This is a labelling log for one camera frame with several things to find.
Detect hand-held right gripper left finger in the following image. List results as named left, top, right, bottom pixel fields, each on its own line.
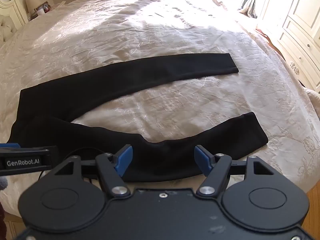
left=51, top=144, right=133, bottom=197

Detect cream embroidered bedspread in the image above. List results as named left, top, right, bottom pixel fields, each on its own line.
left=0, top=0, right=320, bottom=220

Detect white carved wardrobe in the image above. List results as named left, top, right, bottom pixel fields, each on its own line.
left=257, top=0, right=320, bottom=93

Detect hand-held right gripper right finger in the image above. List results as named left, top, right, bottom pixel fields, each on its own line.
left=194, top=145, right=275, bottom=197

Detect cream tufted headboard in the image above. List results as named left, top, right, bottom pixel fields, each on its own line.
left=0, top=0, right=29, bottom=43

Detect black pants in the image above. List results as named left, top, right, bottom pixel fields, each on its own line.
left=7, top=53, right=269, bottom=183

